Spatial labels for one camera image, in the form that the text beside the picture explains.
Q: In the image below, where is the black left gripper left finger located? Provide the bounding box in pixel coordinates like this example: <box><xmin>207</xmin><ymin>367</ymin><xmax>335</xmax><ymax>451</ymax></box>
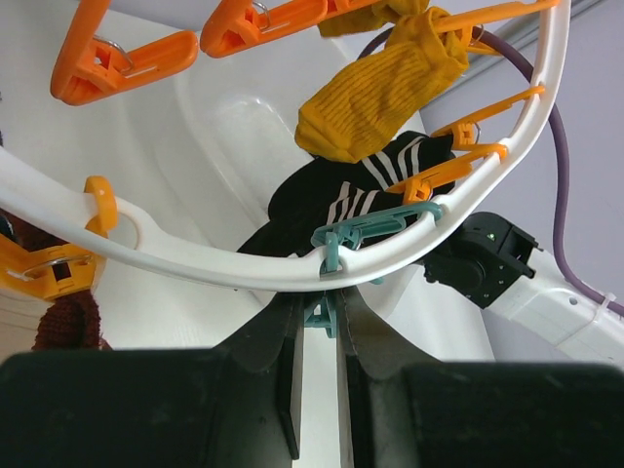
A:
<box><xmin>1</xmin><ymin>293</ymin><xmax>304</xmax><ymax>467</ymax></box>

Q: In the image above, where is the orange clothes clip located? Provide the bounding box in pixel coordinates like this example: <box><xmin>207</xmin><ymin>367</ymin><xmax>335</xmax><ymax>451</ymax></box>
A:
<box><xmin>200</xmin><ymin>0</ymin><xmax>371</xmax><ymax>59</ymax></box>
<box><xmin>50</xmin><ymin>1</ymin><xmax>199</xmax><ymax>106</ymax></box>

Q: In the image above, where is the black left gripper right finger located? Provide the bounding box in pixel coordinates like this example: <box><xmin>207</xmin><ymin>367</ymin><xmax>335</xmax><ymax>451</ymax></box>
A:
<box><xmin>335</xmin><ymin>288</ymin><xmax>623</xmax><ymax>467</ymax></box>

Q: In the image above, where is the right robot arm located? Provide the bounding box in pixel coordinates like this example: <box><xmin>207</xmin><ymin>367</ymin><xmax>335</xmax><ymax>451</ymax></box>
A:
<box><xmin>421</xmin><ymin>212</ymin><xmax>623</xmax><ymax>367</ymax></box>

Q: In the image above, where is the white plastic basin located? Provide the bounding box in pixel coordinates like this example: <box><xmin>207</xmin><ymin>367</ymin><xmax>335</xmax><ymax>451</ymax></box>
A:
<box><xmin>1</xmin><ymin>1</ymin><xmax>493</xmax><ymax>360</ymax></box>

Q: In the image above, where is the mustard yellow sock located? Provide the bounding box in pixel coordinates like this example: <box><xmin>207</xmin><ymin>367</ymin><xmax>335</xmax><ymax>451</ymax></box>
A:
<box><xmin>294</xmin><ymin>6</ymin><xmax>469</xmax><ymax>164</ymax></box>

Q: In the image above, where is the teal clothes clip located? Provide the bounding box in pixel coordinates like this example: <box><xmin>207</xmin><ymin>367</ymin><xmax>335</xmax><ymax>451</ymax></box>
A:
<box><xmin>303</xmin><ymin>202</ymin><xmax>444</xmax><ymax>338</ymax></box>

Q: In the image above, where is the black white striped sock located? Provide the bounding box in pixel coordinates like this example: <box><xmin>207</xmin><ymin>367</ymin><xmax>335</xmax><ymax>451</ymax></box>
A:
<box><xmin>238</xmin><ymin>131</ymin><xmax>454</xmax><ymax>257</ymax></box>

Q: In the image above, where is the white round sock hanger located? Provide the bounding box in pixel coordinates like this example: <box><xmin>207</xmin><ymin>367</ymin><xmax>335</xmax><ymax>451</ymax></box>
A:
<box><xmin>1</xmin><ymin>1</ymin><xmax>571</xmax><ymax>292</ymax></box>

